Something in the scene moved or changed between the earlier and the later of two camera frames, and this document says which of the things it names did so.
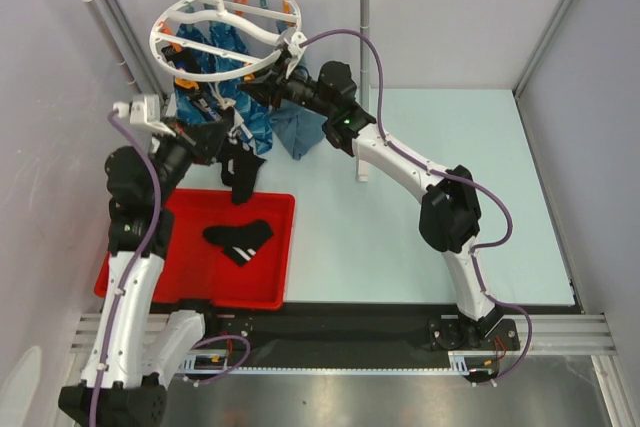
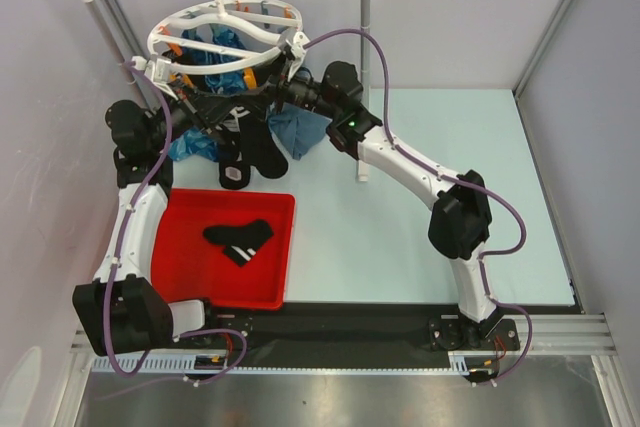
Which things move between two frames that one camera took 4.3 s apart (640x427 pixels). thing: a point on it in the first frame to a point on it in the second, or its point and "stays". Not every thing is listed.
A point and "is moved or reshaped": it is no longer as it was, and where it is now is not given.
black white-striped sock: (241, 243) stays
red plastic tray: (238, 254) stays
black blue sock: (237, 144) to (234, 172)
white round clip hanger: (223, 33) is moved or reshaped
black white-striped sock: (239, 171) to (257, 143)
